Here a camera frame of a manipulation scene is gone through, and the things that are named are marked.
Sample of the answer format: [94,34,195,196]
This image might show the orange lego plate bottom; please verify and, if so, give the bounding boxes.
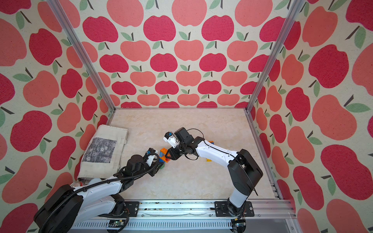
[160,148,169,163]

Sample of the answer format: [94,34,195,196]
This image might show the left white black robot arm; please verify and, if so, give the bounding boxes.
[34,152,162,233]

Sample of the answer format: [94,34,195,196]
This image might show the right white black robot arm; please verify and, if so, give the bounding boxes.
[163,127,263,217]

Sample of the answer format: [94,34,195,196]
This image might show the folded beige printed cloth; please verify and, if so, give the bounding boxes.
[77,125,128,181]

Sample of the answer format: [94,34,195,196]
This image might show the front aluminium rail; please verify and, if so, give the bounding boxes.
[68,199,301,233]

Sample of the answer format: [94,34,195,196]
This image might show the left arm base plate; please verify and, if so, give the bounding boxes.
[110,202,140,217]

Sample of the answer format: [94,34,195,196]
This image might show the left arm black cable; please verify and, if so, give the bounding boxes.
[37,152,161,233]

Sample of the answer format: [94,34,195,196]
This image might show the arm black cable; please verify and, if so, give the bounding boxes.
[185,128,260,199]
[37,152,161,233]

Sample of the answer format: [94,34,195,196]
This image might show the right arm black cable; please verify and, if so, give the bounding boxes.
[185,128,260,199]

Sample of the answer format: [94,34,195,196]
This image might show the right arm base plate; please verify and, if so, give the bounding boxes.
[213,201,255,218]

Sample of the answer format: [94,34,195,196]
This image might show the left aluminium frame post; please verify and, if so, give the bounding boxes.
[47,1,116,114]

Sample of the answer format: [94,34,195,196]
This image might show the aluminium frame post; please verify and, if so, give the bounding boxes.
[47,1,116,114]
[245,0,306,115]

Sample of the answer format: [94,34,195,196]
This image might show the right aluminium frame post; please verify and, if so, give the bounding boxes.
[245,0,306,115]

